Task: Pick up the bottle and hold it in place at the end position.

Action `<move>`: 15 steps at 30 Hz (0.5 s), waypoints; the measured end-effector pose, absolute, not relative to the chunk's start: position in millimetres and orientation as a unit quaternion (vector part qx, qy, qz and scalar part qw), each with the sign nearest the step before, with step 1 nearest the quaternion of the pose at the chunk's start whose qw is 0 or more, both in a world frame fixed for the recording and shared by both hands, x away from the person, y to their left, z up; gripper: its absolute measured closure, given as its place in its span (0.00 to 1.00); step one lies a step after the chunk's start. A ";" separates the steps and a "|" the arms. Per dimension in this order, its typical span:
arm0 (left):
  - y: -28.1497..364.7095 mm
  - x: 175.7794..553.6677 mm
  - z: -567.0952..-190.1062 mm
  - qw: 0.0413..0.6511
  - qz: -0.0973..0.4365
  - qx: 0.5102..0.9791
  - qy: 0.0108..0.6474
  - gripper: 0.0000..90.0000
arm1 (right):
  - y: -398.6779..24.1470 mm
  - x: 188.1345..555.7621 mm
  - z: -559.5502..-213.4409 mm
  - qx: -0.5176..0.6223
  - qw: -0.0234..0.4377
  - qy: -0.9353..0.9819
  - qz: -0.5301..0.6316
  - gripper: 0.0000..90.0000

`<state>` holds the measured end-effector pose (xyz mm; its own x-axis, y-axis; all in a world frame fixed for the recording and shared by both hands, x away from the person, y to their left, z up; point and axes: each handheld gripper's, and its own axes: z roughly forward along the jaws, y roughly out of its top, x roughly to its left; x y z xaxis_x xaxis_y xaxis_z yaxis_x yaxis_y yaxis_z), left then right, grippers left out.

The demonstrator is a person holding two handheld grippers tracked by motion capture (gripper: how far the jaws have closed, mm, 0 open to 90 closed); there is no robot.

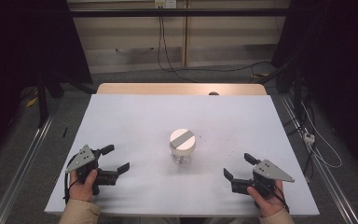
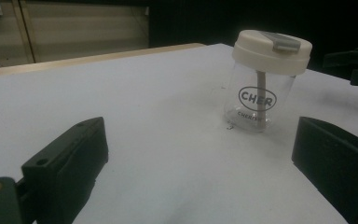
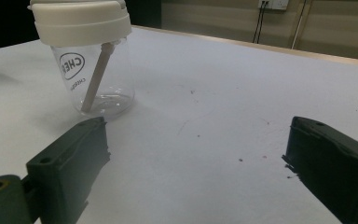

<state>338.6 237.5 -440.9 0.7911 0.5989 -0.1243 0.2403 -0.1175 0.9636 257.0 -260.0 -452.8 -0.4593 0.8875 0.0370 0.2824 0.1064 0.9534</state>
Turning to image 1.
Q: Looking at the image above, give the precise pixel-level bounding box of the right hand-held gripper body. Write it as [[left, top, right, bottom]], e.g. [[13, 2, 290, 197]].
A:
[[231, 159, 296, 199]]

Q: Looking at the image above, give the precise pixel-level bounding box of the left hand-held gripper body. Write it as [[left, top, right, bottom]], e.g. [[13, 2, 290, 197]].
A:
[[64, 145, 119, 196]]

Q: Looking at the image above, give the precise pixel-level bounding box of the clear plastic jar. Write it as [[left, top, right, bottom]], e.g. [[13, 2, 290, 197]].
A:
[[171, 146, 196, 166]]

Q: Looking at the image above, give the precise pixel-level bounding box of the white round container with lid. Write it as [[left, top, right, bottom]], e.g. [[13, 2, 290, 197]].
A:
[[169, 128, 197, 154]]

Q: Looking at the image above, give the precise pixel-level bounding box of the person's left hand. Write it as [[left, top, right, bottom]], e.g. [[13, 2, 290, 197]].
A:
[[69, 169, 99, 203]]

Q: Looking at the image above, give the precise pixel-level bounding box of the person's right hand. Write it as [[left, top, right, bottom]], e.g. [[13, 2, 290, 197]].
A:
[[246, 179, 289, 217]]

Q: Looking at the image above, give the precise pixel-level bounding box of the white power strip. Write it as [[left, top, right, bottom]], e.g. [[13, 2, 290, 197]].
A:
[[303, 132, 316, 145]]

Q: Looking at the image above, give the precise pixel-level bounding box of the black metal stand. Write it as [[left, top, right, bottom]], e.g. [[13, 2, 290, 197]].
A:
[[36, 72, 50, 129]]

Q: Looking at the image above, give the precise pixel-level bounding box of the wooden table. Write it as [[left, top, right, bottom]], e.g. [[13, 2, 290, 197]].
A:
[[96, 82, 269, 96]]

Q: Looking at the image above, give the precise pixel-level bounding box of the black curtain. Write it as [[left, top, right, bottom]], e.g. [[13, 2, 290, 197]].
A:
[[271, 0, 358, 178], [0, 0, 93, 171]]

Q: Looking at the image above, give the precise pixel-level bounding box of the black metal crossbar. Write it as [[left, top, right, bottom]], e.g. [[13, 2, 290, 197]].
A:
[[69, 7, 293, 18]]

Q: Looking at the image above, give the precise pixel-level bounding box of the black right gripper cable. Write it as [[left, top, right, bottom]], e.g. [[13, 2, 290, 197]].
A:
[[255, 180, 291, 214]]

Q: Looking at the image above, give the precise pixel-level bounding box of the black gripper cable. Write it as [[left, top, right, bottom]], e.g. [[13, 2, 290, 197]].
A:
[[255, 180, 291, 214], [62, 155, 79, 204]]

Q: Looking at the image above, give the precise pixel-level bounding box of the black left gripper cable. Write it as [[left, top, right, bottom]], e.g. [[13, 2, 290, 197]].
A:
[[62, 155, 79, 204]]

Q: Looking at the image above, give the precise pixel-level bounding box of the aluminium floor rail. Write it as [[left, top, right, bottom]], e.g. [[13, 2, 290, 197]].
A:
[[0, 113, 55, 224], [280, 93, 358, 224]]

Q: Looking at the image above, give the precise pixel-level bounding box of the white cable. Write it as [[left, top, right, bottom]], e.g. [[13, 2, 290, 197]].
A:
[[300, 101, 343, 170]]

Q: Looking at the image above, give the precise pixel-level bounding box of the black floor cable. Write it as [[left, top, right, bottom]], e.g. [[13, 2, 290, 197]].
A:
[[167, 61, 273, 76]]

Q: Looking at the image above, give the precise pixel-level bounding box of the black hanging cable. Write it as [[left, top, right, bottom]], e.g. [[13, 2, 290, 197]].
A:
[[157, 15, 199, 84]]

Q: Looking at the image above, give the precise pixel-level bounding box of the white wall socket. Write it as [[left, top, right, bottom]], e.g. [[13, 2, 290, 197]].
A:
[[154, 0, 177, 9]]

